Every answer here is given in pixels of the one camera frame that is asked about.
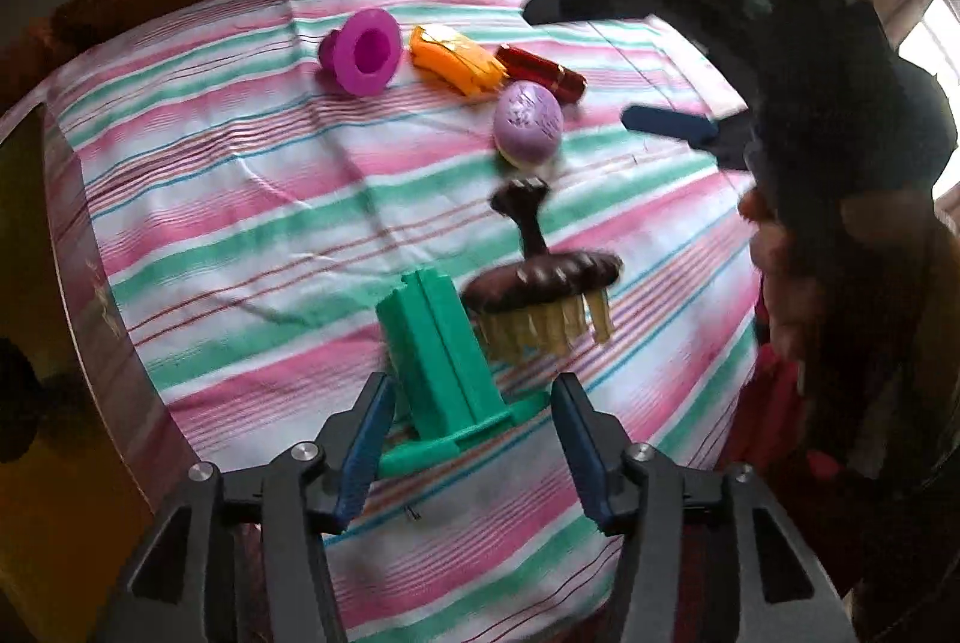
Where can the purple plastic egg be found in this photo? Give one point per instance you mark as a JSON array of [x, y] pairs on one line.
[[529, 122]]

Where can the green plastic stand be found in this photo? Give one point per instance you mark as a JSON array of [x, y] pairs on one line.
[[442, 358]]

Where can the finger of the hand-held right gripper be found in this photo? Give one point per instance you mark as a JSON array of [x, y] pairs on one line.
[[671, 122], [570, 2]]

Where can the rectangular metal tin tray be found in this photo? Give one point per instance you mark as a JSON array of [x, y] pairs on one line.
[[45, 538]]

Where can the striped bedsheet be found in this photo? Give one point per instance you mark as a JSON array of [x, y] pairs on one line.
[[262, 200]]

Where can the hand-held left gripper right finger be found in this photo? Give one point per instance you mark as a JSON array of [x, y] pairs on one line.
[[579, 455]]

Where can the red metallic cylinder case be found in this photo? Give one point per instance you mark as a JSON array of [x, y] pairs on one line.
[[540, 72]]

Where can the orange plastic toy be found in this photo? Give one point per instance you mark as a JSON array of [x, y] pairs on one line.
[[457, 62]]

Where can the magenta plastic cup toy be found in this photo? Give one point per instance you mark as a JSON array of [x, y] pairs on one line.
[[360, 51]]

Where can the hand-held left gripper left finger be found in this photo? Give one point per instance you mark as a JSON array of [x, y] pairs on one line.
[[360, 455]]

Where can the person's right hand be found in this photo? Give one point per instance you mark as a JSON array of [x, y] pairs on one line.
[[780, 305]]

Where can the brown hair brush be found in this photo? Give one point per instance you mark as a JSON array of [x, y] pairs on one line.
[[540, 279]]

